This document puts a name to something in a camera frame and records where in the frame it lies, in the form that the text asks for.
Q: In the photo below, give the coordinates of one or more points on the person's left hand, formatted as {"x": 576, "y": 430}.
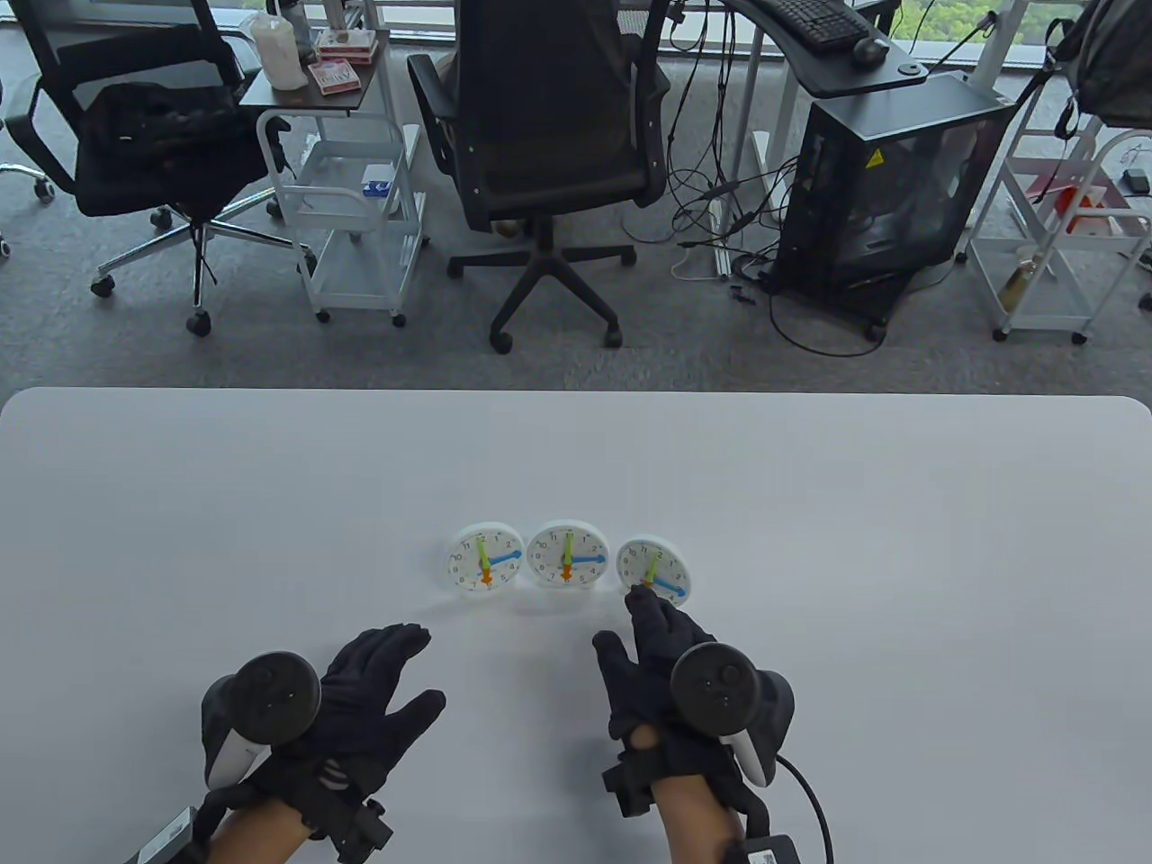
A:
{"x": 360, "y": 720}

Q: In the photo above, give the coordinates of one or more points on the person's right hand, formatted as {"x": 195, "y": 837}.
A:
{"x": 643, "y": 693}

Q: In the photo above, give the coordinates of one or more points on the white teaching clock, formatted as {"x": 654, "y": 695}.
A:
{"x": 551, "y": 562}
{"x": 670, "y": 562}
{"x": 463, "y": 549}

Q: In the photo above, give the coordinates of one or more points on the person's right forearm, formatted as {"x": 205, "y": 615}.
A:
{"x": 693, "y": 819}

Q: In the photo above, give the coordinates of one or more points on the person's left forearm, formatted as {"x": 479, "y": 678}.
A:
{"x": 261, "y": 837}

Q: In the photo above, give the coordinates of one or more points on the black white handheld controller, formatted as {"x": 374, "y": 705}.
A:
{"x": 720, "y": 684}
{"x": 261, "y": 702}

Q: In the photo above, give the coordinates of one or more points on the white cart with dark top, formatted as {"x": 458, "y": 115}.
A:
{"x": 355, "y": 270}

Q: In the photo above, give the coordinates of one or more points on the blue white small box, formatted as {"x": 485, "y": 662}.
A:
{"x": 376, "y": 188}

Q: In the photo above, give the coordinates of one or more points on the yellowish bottle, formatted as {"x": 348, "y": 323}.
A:
{"x": 1017, "y": 283}

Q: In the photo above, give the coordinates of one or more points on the black computer tower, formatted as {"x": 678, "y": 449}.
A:
{"x": 900, "y": 180}

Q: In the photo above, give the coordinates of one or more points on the black high-back office chair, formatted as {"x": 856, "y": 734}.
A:
{"x": 540, "y": 90}

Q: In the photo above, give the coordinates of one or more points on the black bag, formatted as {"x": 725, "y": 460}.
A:
{"x": 162, "y": 135}

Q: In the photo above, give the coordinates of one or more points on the red card box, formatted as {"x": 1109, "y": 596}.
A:
{"x": 335, "y": 79}

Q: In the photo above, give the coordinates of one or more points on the black desk with white legs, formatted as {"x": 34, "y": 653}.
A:
{"x": 846, "y": 76}

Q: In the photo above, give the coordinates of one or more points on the orange item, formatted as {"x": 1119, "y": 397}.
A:
{"x": 1080, "y": 200}

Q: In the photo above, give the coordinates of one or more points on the translucent white container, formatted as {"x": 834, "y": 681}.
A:
{"x": 279, "y": 58}

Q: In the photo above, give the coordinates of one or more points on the red patterned box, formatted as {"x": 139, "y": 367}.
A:
{"x": 346, "y": 40}

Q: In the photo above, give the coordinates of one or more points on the black computer mouse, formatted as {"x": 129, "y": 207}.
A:
{"x": 869, "y": 50}

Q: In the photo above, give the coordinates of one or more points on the black keyboard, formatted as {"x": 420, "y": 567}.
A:
{"x": 814, "y": 20}

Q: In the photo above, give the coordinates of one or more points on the dark bottle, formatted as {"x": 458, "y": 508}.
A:
{"x": 297, "y": 22}

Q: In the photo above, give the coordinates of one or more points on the black mesh office chair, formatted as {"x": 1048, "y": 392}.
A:
{"x": 126, "y": 54}

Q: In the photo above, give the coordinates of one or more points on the small black device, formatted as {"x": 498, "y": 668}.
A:
{"x": 1136, "y": 183}

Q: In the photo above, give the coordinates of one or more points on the white desk leg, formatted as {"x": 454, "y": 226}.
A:
{"x": 994, "y": 45}

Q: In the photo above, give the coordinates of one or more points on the grey backpack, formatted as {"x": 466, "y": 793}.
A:
{"x": 1116, "y": 63}

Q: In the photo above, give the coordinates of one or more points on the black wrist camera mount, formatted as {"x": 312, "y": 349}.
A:
{"x": 625, "y": 783}
{"x": 360, "y": 828}

